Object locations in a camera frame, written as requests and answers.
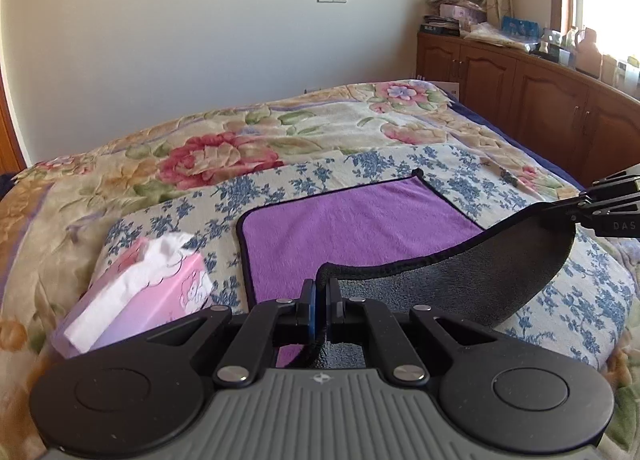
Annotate purple and grey microfibre towel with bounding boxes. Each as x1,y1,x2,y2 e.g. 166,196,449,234
235,166,577,372

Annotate brown wooden cabinet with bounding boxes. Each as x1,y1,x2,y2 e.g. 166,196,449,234
416,32,639,186

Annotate blue floral white cloth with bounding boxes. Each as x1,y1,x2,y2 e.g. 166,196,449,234
94,142,639,368

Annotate pink tissue pack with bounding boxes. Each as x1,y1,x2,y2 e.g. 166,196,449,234
51,232,213,358

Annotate bottles on window sill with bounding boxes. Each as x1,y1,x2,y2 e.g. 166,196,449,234
534,28,639,99

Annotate blue picture card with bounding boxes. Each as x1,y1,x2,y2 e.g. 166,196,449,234
500,16,540,43

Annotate floral plush blanket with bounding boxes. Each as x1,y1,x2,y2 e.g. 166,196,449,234
1,80,639,459

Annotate clutter pile on cabinet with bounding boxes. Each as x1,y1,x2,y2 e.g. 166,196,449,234
419,0,538,53

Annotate wooden door frame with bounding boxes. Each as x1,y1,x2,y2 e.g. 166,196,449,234
0,79,26,173

